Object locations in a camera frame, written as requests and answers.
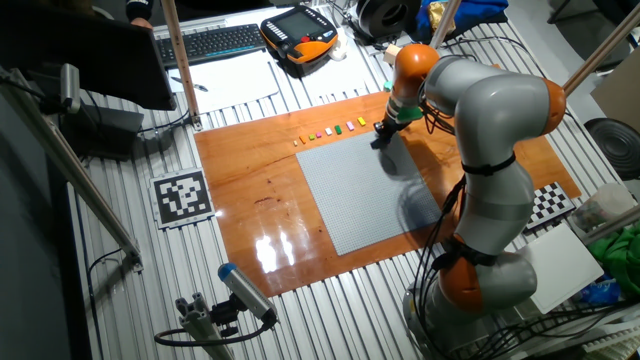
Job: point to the metal frame post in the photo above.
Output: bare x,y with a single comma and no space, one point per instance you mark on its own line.
600,52

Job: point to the silver depth camera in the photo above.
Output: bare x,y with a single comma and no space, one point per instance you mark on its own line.
70,87

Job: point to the large wooden board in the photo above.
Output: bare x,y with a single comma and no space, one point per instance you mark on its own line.
250,200

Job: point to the person hand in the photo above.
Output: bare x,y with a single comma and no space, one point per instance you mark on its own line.
142,23

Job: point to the gold foil bag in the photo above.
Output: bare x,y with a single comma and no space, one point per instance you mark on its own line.
439,17

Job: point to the black ribbed round disc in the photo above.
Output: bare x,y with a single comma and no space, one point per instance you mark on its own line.
617,147

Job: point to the green cloth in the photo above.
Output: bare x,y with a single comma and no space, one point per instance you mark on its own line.
620,255

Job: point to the black computer monitor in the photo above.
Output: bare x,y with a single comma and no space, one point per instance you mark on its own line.
75,50

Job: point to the black white checkerboard plate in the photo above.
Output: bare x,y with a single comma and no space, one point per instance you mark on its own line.
550,205

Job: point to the green printed camera mount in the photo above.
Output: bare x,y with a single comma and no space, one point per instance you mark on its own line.
411,114

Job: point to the aluminium camera mount profile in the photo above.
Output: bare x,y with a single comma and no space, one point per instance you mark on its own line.
200,325

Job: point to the black round spool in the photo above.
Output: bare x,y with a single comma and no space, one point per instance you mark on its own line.
387,17

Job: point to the dark pen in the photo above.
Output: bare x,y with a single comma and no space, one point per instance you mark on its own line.
190,84

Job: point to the clear plastic container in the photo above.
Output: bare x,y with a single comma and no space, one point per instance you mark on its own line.
602,207

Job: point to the white paper sheet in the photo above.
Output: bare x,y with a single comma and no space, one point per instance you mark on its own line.
235,85
345,75

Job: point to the blue plastic bag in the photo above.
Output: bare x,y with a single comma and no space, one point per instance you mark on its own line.
600,292

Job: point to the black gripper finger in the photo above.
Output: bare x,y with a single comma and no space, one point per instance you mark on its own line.
377,140
388,139

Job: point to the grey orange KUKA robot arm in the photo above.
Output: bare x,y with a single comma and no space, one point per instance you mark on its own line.
495,125

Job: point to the blue cloth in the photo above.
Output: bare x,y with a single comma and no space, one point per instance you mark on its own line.
475,15

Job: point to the aluminium frame strut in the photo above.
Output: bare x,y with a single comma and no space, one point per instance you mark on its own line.
445,22
612,225
180,65
70,165

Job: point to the dark green Lego brick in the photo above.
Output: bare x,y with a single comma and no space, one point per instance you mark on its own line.
338,129

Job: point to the black computer box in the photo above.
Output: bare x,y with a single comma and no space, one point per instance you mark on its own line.
105,132

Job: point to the white foam board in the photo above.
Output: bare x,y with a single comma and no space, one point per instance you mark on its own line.
560,270

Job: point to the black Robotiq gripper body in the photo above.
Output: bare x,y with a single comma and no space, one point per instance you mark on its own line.
387,127

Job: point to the light pink Lego brick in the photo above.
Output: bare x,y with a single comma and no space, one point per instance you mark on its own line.
350,126

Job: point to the black sleeved person forearm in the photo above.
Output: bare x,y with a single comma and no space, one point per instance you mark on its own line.
139,9

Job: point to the black white fiducial marker plate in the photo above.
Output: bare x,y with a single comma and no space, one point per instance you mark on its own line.
182,197

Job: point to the black computer keyboard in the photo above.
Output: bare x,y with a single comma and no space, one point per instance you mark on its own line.
210,45

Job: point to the white rounded plastic object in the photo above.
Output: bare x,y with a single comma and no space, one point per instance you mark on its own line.
340,47

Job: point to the silver camera with blue cap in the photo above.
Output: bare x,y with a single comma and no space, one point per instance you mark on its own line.
247,292

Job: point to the orange black teach pendant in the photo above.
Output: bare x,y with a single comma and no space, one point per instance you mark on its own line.
300,35

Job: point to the plain wooden cube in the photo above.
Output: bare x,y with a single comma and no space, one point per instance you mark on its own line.
392,54

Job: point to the grey Lego baseplate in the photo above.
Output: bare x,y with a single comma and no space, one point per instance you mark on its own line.
350,200

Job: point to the yellow Lego brick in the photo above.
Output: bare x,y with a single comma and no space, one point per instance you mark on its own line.
361,121

